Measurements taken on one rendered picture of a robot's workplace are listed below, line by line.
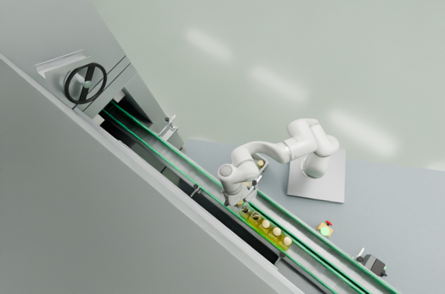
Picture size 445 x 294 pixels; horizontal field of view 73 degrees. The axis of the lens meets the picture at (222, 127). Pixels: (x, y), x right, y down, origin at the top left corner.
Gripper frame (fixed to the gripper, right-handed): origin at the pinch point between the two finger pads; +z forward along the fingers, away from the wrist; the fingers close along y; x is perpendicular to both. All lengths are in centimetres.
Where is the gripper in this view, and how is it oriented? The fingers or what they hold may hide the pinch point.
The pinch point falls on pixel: (239, 200)
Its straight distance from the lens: 139.5
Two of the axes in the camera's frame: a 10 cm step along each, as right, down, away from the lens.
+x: -5.5, -5.9, 5.9
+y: 8.1, -5.5, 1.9
